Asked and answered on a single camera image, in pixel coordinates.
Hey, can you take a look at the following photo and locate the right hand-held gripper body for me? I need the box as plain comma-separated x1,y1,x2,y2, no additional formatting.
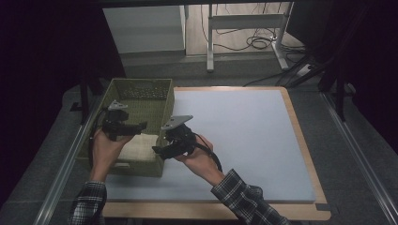
161,114,198,158

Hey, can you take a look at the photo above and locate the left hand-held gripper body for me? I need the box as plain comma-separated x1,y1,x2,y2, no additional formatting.
101,99,130,142

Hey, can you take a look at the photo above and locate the cream egg-print cloth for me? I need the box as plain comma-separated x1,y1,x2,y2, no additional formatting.
117,133,160,163

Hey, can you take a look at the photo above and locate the green plastic basket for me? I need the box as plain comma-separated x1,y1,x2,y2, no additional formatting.
75,78,176,178

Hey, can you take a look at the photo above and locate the person's right hand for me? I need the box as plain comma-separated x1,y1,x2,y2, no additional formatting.
174,134,226,188

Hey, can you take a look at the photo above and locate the person's left hand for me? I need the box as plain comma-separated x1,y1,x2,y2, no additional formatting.
89,128,134,183

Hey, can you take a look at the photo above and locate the black metal stand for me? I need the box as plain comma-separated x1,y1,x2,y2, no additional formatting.
318,54,359,123
69,72,105,126

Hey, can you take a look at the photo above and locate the light blue table mat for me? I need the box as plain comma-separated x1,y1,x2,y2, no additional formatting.
104,89,316,203

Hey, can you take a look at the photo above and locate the grey cabinet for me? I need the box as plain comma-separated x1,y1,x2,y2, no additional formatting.
102,5,186,54

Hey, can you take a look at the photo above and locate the dark curtain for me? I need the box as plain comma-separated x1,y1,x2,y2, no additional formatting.
285,0,398,154
0,0,127,207

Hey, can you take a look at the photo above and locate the white power strip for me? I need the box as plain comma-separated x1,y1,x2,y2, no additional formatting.
296,63,313,78

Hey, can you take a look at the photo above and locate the left hand-held gripper black cable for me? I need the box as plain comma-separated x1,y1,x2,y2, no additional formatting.
88,107,109,171

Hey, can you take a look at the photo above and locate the hand-held gripper black cable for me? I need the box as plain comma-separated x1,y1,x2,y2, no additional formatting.
88,107,109,171
191,132,224,173

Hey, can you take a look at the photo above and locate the right hand-held gripper black cable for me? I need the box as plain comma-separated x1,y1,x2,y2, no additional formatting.
191,132,224,173

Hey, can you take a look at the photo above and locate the aluminium rail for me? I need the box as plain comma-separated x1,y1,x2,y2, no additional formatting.
32,101,101,225
320,92,398,225

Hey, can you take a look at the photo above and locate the long black floor cable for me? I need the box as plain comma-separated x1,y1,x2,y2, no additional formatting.
243,52,313,88

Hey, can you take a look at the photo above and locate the coiled black floor cable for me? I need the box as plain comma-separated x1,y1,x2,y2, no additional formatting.
200,3,283,53

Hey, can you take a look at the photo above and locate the white metal desk frame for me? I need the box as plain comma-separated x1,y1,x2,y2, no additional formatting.
206,2,295,73

